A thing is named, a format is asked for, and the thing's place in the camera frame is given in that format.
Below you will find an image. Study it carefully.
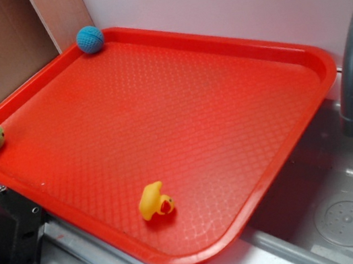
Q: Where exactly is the red plastic tray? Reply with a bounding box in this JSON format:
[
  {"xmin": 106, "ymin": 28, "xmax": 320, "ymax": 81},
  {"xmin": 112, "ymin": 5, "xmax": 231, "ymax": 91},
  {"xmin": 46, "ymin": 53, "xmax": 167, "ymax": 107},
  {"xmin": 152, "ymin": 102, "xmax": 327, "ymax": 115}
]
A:
[{"xmin": 0, "ymin": 28, "xmax": 336, "ymax": 264}]

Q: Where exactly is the yellow rubber duck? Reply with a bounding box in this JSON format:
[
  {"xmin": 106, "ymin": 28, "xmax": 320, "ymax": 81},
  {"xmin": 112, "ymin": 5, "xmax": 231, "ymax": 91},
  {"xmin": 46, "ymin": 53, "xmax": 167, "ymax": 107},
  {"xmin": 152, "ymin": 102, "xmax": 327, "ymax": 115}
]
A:
[{"xmin": 139, "ymin": 181, "xmax": 175, "ymax": 221}]

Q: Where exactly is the grey toy sink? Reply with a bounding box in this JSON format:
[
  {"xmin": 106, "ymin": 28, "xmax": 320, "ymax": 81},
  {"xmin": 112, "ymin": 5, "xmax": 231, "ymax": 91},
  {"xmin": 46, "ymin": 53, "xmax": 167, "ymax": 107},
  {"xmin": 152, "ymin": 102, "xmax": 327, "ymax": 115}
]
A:
[{"xmin": 204, "ymin": 86, "xmax": 353, "ymax": 264}]

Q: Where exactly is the blue textured ball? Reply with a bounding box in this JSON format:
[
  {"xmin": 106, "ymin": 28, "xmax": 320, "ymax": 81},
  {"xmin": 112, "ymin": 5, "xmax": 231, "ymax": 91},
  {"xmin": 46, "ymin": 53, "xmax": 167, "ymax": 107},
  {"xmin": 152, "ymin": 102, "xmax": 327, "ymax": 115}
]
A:
[{"xmin": 76, "ymin": 26, "xmax": 105, "ymax": 54}]

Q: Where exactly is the light wooden board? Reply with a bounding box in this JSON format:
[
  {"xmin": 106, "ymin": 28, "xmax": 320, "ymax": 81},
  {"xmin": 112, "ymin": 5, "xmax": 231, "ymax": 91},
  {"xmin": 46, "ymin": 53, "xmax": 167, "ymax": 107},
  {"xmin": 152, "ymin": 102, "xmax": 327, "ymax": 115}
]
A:
[{"xmin": 30, "ymin": 0, "xmax": 94, "ymax": 53}]

